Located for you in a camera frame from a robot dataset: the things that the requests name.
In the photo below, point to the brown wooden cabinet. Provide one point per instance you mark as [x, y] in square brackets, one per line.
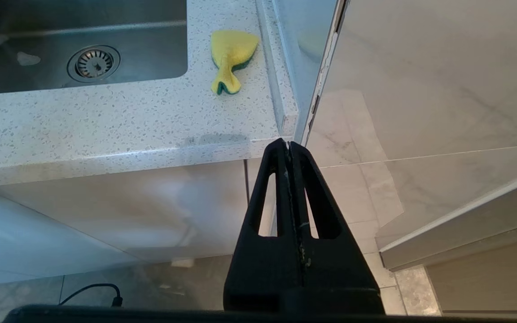
[487, 282]

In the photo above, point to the yellow green fish-shaped sponge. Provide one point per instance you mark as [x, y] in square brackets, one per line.
[231, 49]

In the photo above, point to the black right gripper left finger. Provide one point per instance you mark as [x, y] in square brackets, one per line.
[258, 269]

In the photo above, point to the stainless steel sink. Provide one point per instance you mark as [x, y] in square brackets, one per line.
[151, 49]

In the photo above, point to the white cabinet door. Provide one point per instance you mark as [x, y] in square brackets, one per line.
[252, 179]
[128, 211]

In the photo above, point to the round metal drain strainer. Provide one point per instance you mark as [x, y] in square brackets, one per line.
[93, 63]

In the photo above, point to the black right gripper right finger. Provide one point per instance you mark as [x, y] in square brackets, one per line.
[339, 278]

